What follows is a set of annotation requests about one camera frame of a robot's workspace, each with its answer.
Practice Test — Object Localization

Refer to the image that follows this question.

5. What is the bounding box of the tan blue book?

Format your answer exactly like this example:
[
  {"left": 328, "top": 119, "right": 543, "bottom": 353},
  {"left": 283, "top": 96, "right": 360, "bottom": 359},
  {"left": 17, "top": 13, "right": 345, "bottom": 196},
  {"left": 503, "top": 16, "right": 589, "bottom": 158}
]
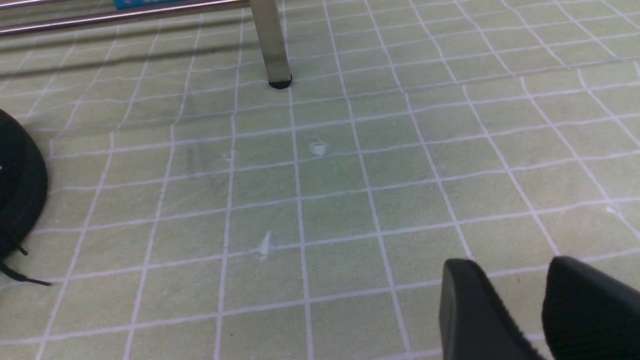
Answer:
[{"left": 112, "top": 0, "right": 181, "bottom": 10}]

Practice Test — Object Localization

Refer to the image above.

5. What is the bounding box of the stainless steel shoe rack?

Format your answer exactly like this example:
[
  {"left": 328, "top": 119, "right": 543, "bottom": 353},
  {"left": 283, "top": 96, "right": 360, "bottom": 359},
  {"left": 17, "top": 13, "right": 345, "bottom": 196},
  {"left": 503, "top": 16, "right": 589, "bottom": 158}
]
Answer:
[{"left": 1, "top": 0, "right": 293, "bottom": 90}]

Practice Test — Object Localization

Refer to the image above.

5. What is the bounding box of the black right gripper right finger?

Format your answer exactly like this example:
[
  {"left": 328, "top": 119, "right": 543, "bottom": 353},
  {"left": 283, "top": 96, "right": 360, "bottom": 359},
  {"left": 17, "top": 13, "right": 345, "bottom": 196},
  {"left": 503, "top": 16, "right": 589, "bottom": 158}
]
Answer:
[{"left": 542, "top": 256, "right": 640, "bottom": 360}]

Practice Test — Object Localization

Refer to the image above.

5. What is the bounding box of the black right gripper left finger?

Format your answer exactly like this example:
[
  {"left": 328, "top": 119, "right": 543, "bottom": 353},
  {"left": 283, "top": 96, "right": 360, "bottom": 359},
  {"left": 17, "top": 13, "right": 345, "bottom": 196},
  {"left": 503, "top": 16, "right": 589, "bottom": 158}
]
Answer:
[{"left": 439, "top": 259, "right": 543, "bottom": 360}]

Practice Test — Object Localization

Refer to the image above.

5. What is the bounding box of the green checkered floor mat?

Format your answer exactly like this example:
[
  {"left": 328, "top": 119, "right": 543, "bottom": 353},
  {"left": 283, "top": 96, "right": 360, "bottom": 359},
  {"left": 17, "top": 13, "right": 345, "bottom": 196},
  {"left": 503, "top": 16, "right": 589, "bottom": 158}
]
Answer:
[{"left": 1, "top": 0, "right": 640, "bottom": 360}]

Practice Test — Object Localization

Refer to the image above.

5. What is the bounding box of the black knit sneaker right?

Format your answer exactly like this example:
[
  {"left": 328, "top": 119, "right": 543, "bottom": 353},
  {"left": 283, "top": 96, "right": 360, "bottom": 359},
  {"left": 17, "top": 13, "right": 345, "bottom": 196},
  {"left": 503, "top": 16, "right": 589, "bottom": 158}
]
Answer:
[{"left": 0, "top": 110, "right": 52, "bottom": 287}]

